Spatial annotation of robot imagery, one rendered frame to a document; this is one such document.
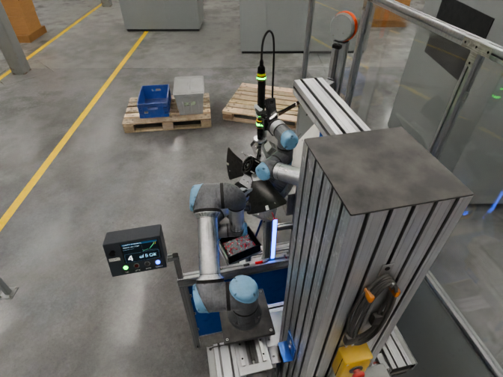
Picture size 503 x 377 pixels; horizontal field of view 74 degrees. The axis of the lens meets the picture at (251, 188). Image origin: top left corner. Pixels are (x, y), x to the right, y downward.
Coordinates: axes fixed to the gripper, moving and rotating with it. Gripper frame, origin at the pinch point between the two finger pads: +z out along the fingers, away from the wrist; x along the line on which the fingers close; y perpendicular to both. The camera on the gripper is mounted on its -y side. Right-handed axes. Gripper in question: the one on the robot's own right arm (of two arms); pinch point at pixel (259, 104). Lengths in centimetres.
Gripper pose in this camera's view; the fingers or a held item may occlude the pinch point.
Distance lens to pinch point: 172.7
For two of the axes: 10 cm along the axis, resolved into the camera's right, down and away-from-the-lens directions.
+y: 0.1, 7.5, 6.6
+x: 9.2, -2.5, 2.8
